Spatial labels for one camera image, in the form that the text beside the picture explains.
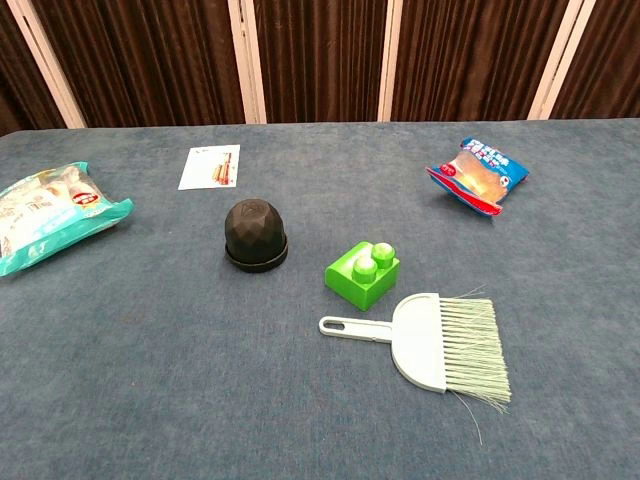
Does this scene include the brown pleated curtain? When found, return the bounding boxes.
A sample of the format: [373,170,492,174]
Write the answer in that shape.
[0,0,640,135]

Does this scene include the white vertical frame post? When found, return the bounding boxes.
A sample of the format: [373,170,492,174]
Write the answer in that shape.
[376,0,404,123]
[6,0,88,130]
[227,0,268,125]
[526,0,598,121]

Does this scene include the teal white snack bag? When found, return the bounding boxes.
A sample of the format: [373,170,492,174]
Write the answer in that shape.
[0,160,136,278]

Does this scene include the green toy building block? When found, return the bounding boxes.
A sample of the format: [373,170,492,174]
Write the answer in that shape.
[324,240,402,313]

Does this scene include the white hand brush green bristles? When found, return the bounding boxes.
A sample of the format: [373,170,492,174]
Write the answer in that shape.
[318,284,513,446]

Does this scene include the black faceted dome object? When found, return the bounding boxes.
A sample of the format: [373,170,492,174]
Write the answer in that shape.
[223,198,290,274]

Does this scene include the white printed paper card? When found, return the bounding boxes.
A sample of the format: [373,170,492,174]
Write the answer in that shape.
[177,144,242,192]

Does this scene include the blue red snack bag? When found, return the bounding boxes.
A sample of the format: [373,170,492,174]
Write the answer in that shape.
[425,137,531,218]

